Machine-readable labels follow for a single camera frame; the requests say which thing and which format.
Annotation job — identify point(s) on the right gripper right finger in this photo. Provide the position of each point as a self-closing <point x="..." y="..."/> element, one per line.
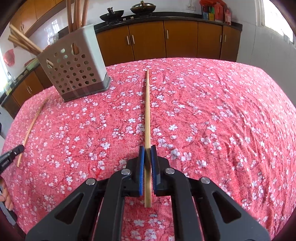
<point x="201" y="209"/>

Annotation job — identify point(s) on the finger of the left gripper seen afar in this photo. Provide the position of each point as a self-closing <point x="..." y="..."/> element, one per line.
<point x="7" y="158"/>

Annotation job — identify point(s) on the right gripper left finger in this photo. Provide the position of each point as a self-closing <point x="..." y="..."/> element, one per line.
<point x="94" y="210"/>

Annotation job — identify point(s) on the person's left hand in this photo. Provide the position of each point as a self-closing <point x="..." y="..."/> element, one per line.
<point x="5" y="196"/>

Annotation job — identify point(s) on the pink floral tablecloth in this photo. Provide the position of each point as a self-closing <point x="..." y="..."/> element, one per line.
<point x="228" y="121"/>

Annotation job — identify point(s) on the green basin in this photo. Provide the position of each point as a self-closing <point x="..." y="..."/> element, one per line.
<point x="32" y="64"/>

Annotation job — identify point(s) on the beige perforated utensil holder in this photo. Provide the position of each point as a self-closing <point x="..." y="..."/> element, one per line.
<point x="75" y="66"/>

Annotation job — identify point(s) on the lower wooden cabinets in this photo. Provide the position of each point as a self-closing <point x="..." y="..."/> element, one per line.
<point x="76" y="63"/>

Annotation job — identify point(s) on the black wok left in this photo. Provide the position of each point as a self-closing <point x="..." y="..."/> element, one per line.
<point x="112" y="15"/>

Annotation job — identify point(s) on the black countertop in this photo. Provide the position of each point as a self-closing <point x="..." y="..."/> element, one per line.
<point x="161" y="19"/>

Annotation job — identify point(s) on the red condiment containers group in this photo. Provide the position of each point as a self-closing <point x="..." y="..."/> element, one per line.
<point x="216" y="10"/>

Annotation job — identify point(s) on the lidded wok right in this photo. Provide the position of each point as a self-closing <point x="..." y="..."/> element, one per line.
<point x="143" y="8"/>

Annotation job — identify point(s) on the red plastic bag on wall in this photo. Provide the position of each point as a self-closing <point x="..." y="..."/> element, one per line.
<point x="9" y="58"/>

